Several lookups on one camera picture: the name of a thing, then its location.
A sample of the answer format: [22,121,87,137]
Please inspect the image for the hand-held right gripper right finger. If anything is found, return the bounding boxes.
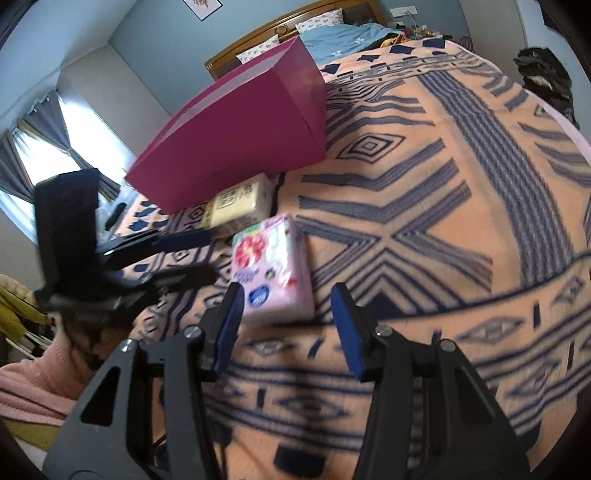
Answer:
[330,282,532,480]

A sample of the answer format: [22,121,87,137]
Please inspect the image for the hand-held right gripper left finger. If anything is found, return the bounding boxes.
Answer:
[41,281,245,480]

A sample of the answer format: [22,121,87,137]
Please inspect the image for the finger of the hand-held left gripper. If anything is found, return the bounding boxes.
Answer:
[115,264,219,303]
[96,229,214,271]

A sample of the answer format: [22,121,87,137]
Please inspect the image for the pink floral tissue pack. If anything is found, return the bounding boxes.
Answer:
[231,213,316,325]

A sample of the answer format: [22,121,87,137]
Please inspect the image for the yellow tissue pack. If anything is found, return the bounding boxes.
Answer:
[199,173,274,239]

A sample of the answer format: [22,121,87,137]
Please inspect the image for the magenta cardboard box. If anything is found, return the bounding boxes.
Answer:
[124,36,328,216]

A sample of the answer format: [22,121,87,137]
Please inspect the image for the person's left forearm pink sleeve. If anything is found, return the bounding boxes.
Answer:
[0,340,95,426]

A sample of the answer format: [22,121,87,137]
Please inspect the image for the person's left hand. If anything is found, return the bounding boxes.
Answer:
[58,314,134,371]

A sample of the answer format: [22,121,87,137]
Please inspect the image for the grey curtain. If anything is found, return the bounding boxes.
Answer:
[22,90,122,200]
[0,133,34,205]

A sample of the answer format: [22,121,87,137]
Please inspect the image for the yellow cloth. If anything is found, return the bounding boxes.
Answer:
[0,274,49,343]

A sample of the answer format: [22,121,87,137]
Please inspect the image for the white drying rack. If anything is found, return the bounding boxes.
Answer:
[0,318,52,361]

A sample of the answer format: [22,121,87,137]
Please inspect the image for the orange and blue patterned blanket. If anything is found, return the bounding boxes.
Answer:
[111,37,591,480]

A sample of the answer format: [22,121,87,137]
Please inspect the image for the white patterned pillow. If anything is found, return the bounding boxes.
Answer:
[236,34,280,65]
[295,8,345,36]

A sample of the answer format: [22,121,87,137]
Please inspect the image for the wooden headboard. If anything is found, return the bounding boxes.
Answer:
[205,0,387,83]

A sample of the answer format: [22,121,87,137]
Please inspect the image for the light blue duvet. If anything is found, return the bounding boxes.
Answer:
[302,23,403,65]

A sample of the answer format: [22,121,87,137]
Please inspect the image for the dark clothes pile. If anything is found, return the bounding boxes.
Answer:
[513,46,581,131]

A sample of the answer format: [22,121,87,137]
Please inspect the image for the three framed wall pictures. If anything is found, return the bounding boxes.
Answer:
[182,0,223,22]

